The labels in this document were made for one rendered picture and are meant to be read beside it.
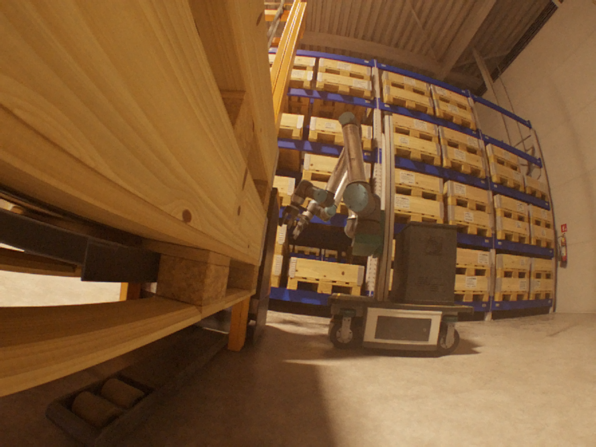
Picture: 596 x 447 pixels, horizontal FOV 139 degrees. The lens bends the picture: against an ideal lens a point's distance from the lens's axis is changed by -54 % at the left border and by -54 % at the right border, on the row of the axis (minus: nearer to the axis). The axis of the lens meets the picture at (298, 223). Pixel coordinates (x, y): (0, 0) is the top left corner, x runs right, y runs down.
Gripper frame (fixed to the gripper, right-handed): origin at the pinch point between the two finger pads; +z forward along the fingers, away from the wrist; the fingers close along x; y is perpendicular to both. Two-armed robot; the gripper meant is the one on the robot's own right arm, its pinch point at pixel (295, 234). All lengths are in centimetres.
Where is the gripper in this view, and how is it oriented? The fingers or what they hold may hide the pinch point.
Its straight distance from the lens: 204.7
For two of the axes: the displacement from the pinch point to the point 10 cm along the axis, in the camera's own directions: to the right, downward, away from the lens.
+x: 0.2, 3.3, 9.4
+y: 8.5, 4.9, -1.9
